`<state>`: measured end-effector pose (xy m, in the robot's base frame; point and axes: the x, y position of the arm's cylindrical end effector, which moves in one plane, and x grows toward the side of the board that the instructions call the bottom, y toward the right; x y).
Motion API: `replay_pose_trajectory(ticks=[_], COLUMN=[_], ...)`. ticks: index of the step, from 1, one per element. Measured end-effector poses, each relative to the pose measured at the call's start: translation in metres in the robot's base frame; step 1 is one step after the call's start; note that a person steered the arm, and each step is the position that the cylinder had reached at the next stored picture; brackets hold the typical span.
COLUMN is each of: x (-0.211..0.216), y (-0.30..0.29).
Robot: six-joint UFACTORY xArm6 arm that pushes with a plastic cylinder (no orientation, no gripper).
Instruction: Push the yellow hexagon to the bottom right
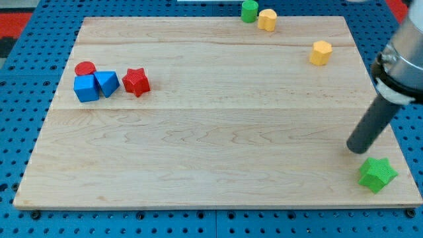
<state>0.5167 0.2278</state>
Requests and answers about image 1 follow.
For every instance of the blue triangle block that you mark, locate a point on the blue triangle block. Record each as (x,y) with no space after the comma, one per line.
(108,82)

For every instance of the green cylinder block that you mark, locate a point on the green cylinder block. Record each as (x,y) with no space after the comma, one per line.
(249,9)

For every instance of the red cylinder block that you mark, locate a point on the red cylinder block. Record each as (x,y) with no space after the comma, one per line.
(84,68)

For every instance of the blue cube block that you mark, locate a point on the blue cube block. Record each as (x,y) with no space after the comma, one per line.
(86,88)

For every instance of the light wooden board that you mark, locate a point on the light wooden board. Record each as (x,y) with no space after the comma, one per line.
(236,118)

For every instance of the green star block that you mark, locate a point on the green star block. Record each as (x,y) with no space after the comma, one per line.
(375,174)

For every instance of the red star block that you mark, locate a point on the red star block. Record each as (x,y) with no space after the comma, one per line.
(135,81)

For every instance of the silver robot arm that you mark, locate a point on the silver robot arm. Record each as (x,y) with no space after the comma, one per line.
(397,76)

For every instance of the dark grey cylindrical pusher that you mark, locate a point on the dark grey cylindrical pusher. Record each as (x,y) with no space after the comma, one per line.
(373,122)

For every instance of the yellow hexagon block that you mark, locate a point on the yellow hexagon block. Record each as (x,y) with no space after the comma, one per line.
(320,53)

